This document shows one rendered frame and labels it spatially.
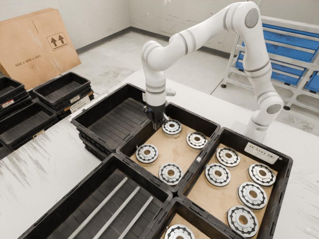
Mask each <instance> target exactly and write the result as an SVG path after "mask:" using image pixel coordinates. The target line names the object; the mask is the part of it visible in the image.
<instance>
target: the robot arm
mask: <svg viewBox="0 0 319 239"><path fill-rule="evenodd" d="M227 32H229V33H235V34H240V35H241V37H242V39H243V41H244V44H245V48H246V51H245V54H244V58H243V67H244V70H245V73H246V75H247V77H248V79H249V81H250V83H251V84H252V86H253V88H254V93H255V97H256V101H257V103H258V105H259V107H260V109H261V110H257V111H255V112H254V113H253V114H252V116H251V118H250V121H249V123H248V125H247V127H246V130H245V132H244V134H243V135H244V136H246V137H249V138H251V139H253V140H255V141H257V142H261V140H262V138H263V136H264V135H265V133H266V131H267V129H268V127H269V126H270V124H271V123H272V122H273V121H274V120H275V119H276V118H277V116H278V115H279V113H280V112H281V110H282V109H283V106H284V102H283V100H282V99H281V97H280V96H279V94H278V93H277V92H276V91H275V89H274V87H273V85H272V82H271V75H272V65H271V62H270V59H269V56H268V53H267V49H266V44H265V40H264V36H263V27H262V19H261V14H260V10H259V8H258V6H257V4H255V3H254V2H251V1H246V2H236V3H232V4H230V5H229V6H227V7H225V8H224V9H222V10H221V11H220V12H218V13H217V14H215V15H214V16H212V17H210V18H209V19H207V20H205V21H203V22H201V23H199V24H197V25H195V26H193V27H190V28H188V29H185V30H183V31H181V32H179V33H177V34H174V35H173V36H172V37H171V38H170V39H169V45H168V46H166V47H163V46H161V45H160V44H159V43H158V42H156V41H148V42H146V43H145V44H144V45H143V47H142V50H141V62H142V66H143V70H144V74H145V83H146V92H145V96H146V106H145V107H143V108H142V110H143V111H144V113H145V115H146V116H147V118H148V119H149V120H151V122H152V126H153V129H155V130H157V129H158V128H159V127H160V126H161V125H163V124H164V123H166V122H168V121H169V120H170V117H167V116H166V115H165V114H166V112H165V107H166V96H171V97H173V96H175V95H176V90H174V89H172V88H170V87H167V86H166V76H165V74H164V72H163V71H165V70H167V69H168V68H170V67H171V66H172V65H173V64H174V63H175V62H177V61H178V60H179V59H180V58H181V57H183V56H185V55H187V54H189V53H191V52H193V51H196V50H197V49H199V48H200V47H202V46H203V45H204V44H205V43H206V42H207V41H208V40H209V39H211V38H212V37H214V36H216V35H219V34H222V33H227ZM149 114H150V116H149ZM162 117H163V120H160V119H161V118H162Z"/></svg>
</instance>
